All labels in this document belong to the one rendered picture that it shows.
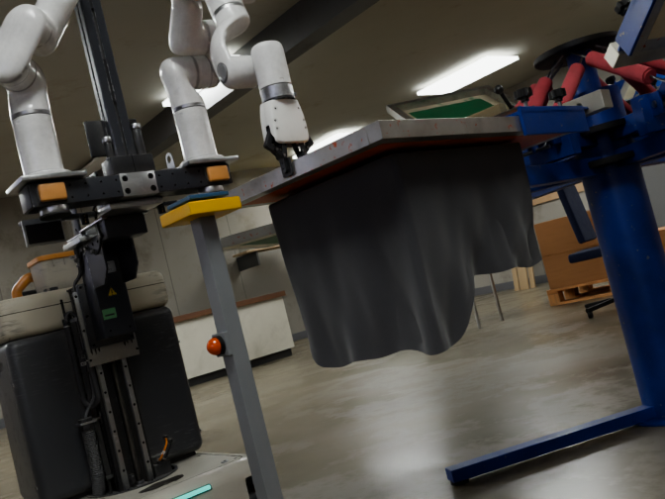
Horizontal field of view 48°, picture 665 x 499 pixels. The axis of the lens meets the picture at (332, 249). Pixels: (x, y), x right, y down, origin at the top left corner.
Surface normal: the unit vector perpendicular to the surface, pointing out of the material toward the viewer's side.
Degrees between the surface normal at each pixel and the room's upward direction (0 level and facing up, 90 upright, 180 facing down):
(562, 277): 90
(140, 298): 90
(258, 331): 90
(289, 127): 94
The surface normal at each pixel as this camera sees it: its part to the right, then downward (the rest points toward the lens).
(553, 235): -0.67, 0.13
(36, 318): 0.60, -0.19
